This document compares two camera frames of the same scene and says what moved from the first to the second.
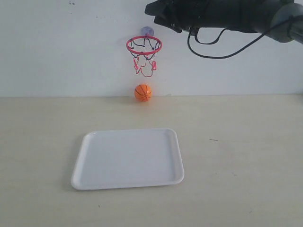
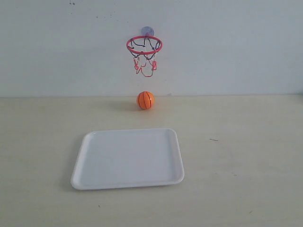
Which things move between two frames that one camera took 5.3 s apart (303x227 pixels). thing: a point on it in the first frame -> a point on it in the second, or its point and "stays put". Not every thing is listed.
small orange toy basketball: x=143 y=93 -> x=145 y=100
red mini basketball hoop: x=143 y=48 stays put
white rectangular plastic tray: x=124 y=158 stays put
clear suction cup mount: x=147 y=30 stays put
